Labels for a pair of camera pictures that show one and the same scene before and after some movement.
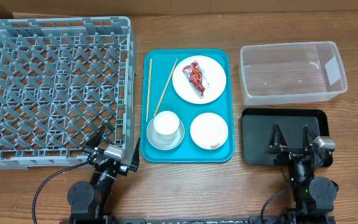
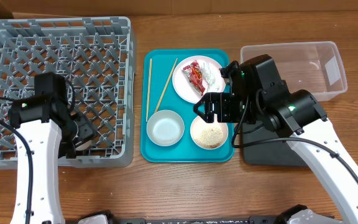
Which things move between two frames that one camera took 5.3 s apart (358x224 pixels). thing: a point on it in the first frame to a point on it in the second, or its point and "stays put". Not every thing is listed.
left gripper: [92, 144] to [86, 130]
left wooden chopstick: [149, 89] stays put
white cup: [166, 124] to [84, 145]
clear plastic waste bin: [293, 73] stays put
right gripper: [288, 154] to [211, 104]
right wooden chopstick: [163, 92] stays put
